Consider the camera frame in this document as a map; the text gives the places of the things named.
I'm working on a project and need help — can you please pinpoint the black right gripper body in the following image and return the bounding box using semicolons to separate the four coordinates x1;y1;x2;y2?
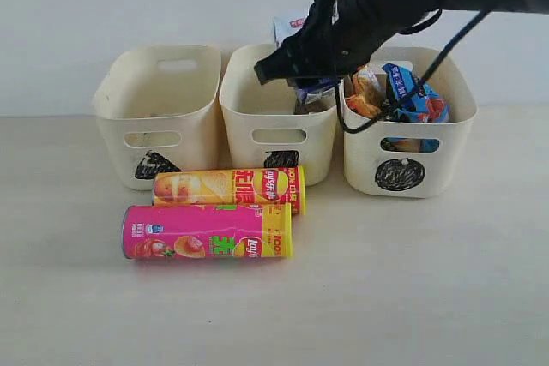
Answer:
277;0;386;79

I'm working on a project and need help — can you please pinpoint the white blue milk carton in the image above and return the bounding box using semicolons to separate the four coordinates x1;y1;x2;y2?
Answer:
273;9;335;106

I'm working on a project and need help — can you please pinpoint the orange chip bag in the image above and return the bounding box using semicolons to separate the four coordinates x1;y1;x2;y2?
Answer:
345;64;386;119

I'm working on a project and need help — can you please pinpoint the blue chip bag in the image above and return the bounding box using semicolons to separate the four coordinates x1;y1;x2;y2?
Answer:
379;62;451;155

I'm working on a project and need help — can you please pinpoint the yellow Lays chip can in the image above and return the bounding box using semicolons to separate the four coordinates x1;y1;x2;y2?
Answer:
152;166;305;215

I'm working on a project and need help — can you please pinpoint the pink Lays chip can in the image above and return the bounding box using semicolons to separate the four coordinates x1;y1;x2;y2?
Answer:
121;204;293;259

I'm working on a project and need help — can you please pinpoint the purple milk carton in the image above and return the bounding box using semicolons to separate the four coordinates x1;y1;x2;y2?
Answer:
293;100;332;116

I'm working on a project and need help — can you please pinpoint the cream bin with square mark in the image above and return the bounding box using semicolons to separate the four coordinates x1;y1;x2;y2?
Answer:
220;44;337;186

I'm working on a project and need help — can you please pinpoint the cream bin with circle mark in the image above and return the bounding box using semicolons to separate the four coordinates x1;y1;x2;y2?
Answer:
344;57;477;198

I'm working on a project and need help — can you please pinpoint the cream bin with triangle mark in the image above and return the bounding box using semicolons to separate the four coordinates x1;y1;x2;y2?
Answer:
93;45;221;190

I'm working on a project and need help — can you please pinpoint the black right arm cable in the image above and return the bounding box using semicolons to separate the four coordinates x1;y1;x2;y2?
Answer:
334;0;541;135

